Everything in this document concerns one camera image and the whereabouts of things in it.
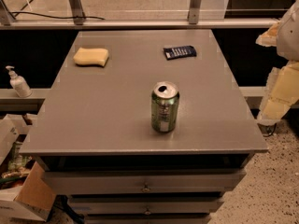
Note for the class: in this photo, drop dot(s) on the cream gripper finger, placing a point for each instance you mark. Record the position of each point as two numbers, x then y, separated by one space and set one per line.
269 37
281 92

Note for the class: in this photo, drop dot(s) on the yellow sponge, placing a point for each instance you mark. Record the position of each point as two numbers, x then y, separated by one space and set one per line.
91 57

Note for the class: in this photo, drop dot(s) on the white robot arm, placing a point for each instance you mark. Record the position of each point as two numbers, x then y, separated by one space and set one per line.
288 35

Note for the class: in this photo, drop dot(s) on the blue rxbar wrapper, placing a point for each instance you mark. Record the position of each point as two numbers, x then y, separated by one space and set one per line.
179 52

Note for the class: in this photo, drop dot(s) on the green soda can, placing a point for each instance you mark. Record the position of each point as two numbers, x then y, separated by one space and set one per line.
164 106

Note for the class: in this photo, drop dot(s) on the grey drawer cabinet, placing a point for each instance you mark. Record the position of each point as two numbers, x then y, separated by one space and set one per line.
94 140

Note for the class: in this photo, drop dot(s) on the white pump soap bottle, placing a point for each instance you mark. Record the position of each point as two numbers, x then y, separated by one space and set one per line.
18 83

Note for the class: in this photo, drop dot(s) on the green bottle in box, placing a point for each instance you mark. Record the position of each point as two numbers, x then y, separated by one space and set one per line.
17 160

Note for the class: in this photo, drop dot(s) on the open cardboard box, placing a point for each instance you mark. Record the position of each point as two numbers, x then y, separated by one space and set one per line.
23 194

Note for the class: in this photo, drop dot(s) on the grey metal railing frame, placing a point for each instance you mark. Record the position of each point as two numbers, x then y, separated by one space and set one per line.
140 14

